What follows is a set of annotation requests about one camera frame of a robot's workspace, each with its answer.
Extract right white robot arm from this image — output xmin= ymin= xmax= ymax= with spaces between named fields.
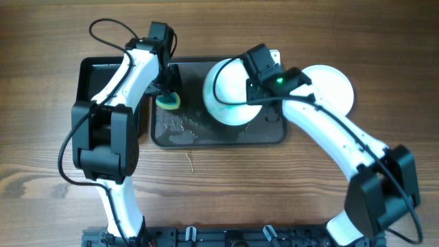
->
xmin=246 ymin=65 xmax=423 ymax=246

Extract green yellow sponge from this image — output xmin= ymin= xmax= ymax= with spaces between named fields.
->
xmin=155 ymin=92 xmax=181 ymax=110

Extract white plate top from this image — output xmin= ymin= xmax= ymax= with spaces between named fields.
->
xmin=202 ymin=58 xmax=262 ymax=126

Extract white plate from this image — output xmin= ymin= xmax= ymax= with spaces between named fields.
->
xmin=202 ymin=58 xmax=262 ymax=126
xmin=302 ymin=64 xmax=355 ymax=116

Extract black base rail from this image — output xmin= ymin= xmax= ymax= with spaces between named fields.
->
xmin=81 ymin=223 xmax=388 ymax=247

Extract right black cable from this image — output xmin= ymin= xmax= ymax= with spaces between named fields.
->
xmin=211 ymin=54 xmax=425 ymax=245

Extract left black cable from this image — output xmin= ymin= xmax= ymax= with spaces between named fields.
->
xmin=57 ymin=18 xmax=179 ymax=246

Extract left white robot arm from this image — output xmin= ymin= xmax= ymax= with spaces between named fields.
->
xmin=66 ymin=35 xmax=180 ymax=246

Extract grey serving tray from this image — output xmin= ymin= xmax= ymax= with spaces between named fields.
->
xmin=150 ymin=56 xmax=288 ymax=149

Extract black cable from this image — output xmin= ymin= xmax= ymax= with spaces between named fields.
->
xmin=57 ymin=18 xmax=179 ymax=246
xmin=211 ymin=54 xmax=425 ymax=245

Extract black water tray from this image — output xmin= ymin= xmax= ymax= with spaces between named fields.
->
xmin=75 ymin=56 xmax=143 ymax=138

